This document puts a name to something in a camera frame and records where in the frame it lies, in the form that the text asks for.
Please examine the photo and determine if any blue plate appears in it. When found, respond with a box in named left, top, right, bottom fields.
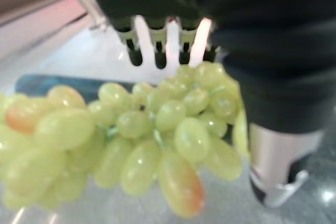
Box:
left=14, top=73, right=137, bottom=103

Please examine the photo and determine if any clear acrylic stand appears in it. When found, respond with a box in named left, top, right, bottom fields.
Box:
left=67, top=0, right=109, bottom=31

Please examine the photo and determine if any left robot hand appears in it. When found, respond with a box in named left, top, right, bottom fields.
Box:
left=83, top=0, right=336, bottom=208

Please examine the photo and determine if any green grape bunch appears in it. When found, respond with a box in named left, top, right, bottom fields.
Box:
left=0, top=60, right=250, bottom=219

